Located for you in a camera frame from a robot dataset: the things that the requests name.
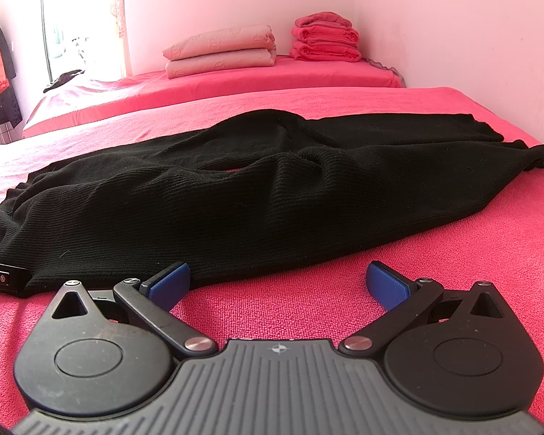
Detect black knit pants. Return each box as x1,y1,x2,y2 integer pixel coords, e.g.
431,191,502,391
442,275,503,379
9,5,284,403
0,110,544,293

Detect near bed red cover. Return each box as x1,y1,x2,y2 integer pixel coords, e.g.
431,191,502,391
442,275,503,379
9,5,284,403
0,87,544,423

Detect far bed red sheet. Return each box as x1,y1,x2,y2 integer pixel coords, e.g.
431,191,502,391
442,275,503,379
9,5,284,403
23,56,406,138

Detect small black cloth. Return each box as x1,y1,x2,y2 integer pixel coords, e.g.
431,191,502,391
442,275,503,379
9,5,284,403
43,69,84,93

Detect lower beige folded blanket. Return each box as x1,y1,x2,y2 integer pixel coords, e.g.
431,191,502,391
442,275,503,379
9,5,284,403
166,48,276,79

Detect beige folded blanket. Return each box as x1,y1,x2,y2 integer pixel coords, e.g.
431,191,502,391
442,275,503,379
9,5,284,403
162,25,276,61
166,48,276,79

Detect red folded towel stack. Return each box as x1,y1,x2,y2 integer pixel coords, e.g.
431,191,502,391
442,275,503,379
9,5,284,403
290,12,362,62

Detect window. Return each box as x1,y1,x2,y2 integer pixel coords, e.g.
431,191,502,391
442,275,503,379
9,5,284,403
41,0,128,83

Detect upper beige folded blanket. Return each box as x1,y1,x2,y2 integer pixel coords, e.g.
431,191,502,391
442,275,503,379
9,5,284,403
162,25,276,61

